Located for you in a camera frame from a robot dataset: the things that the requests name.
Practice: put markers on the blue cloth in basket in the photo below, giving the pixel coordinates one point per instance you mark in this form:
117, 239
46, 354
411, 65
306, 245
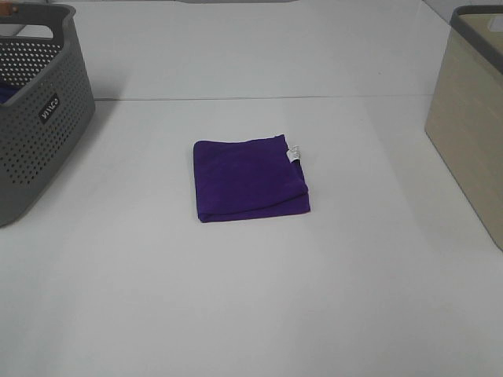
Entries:
7, 91

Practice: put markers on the purple towel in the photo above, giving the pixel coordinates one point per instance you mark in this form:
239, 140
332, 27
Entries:
260, 178

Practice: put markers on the grey perforated plastic basket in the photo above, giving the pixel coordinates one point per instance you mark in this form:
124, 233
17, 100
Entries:
44, 121

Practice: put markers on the beige storage basket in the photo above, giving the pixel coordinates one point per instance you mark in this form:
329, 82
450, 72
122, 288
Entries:
464, 122

